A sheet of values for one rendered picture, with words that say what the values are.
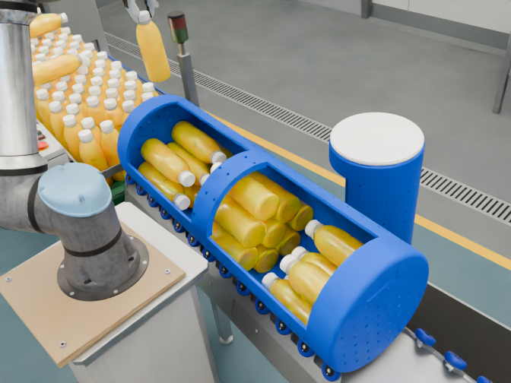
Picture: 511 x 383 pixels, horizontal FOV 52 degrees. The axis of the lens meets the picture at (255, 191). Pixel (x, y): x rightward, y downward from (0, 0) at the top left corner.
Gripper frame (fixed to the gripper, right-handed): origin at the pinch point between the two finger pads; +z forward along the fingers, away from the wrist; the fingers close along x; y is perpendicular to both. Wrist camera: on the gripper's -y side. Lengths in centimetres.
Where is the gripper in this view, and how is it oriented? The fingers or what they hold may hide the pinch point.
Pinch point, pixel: (142, 14)
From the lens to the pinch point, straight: 162.6
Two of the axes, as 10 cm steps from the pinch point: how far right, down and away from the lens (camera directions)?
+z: 0.9, 7.0, 7.0
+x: 7.7, -5.0, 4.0
